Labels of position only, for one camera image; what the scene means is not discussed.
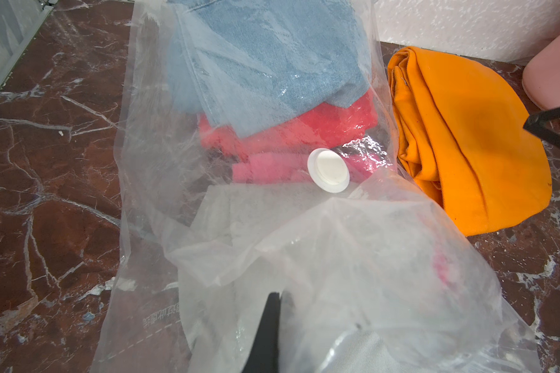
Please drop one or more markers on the orange trousers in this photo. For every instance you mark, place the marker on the orange trousers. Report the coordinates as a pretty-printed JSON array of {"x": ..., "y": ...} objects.
[{"x": 462, "y": 140}]

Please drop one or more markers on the pink lidded bucket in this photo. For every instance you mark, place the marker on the pink lidded bucket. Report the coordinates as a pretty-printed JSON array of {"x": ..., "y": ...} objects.
[{"x": 541, "y": 77}]

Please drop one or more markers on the pink garment in bag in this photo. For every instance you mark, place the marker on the pink garment in bag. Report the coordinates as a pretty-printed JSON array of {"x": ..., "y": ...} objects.
[{"x": 279, "y": 154}]

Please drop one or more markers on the grey white garment in bag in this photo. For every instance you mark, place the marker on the grey white garment in bag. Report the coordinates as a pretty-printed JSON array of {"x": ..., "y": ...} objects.
[{"x": 358, "y": 288}]

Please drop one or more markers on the white vacuum bag valve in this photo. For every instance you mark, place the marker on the white vacuum bag valve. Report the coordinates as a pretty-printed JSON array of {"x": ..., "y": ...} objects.
[{"x": 328, "y": 170}]

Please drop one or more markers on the blue folded towel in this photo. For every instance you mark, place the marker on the blue folded towel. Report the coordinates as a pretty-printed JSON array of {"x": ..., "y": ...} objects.
[{"x": 254, "y": 65}]

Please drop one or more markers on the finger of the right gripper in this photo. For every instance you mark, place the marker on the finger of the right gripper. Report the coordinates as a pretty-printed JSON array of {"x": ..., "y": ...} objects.
[{"x": 542, "y": 126}]

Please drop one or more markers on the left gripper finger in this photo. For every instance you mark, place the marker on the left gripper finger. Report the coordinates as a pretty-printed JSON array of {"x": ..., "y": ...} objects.
[{"x": 263, "y": 357}]

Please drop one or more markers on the clear plastic vacuum bag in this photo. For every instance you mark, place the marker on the clear plastic vacuum bag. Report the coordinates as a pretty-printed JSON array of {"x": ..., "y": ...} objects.
[{"x": 179, "y": 201}]

